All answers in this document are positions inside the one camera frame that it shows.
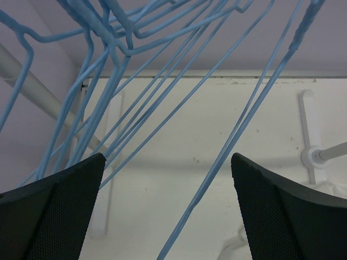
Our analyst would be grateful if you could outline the white skirt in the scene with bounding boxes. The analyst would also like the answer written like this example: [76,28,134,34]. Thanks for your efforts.
[217,181,346,260]

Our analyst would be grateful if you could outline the white clothes rack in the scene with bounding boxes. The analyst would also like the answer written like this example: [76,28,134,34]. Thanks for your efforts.
[0,43,347,239]

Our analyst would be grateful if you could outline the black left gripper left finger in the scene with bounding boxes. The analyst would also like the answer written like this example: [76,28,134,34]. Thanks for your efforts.
[1,153,106,259]

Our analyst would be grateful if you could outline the blue wire hanger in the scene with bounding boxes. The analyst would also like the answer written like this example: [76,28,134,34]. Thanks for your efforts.
[157,0,325,259]

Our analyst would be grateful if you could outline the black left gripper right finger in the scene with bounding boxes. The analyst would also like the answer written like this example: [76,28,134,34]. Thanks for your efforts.
[231,153,346,259]

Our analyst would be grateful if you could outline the bundle of blue hangers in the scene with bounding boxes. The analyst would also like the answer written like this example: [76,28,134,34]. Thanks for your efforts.
[0,0,274,190]

